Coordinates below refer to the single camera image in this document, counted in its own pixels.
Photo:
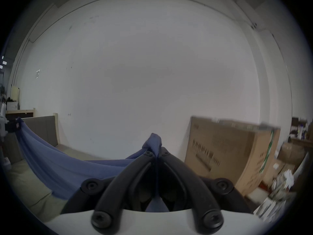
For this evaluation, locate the grey padded headboard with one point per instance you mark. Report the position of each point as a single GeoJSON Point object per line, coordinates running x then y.
{"type": "Point", "coordinates": [41, 126]}

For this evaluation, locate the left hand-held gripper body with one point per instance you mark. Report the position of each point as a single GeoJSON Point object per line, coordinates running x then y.
{"type": "Point", "coordinates": [2, 121]}

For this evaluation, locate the small brown cardboard carton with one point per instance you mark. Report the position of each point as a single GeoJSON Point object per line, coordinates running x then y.
{"type": "Point", "coordinates": [291, 154]}

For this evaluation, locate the wooden shelf with white box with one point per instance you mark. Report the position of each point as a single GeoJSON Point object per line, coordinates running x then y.
{"type": "Point", "coordinates": [20, 112]}

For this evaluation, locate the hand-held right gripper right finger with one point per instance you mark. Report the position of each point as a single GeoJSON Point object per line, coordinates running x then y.
{"type": "Point", "coordinates": [185, 180]}

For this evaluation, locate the dark blue garment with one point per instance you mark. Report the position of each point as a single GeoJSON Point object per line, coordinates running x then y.
{"type": "Point", "coordinates": [61, 170]}

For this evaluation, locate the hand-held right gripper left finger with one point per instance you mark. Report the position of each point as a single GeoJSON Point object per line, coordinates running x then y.
{"type": "Point", "coordinates": [127, 180]}

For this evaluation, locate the bed with beige sheet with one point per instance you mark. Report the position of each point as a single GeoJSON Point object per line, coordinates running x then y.
{"type": "Point", "coordinates": [31, 190]}

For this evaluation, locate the large brown cardboard carton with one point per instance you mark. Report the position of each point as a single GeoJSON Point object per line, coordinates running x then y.
{"type": "Point", "coordinates": [225, 155]}

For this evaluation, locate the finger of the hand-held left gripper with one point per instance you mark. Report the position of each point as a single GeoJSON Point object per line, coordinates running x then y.
{"type": "Point", "coordinates": [11, 126]}

